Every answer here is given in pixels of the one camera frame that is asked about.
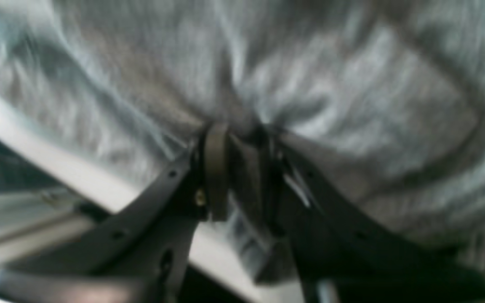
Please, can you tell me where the grey T-shirt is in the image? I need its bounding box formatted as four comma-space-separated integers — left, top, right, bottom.
0, 0, 485, 271

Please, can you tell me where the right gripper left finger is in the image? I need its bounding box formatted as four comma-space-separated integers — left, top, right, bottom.
0, 124, 229, 303

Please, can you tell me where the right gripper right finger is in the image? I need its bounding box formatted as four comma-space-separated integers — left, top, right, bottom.
263, 130, 485, 303

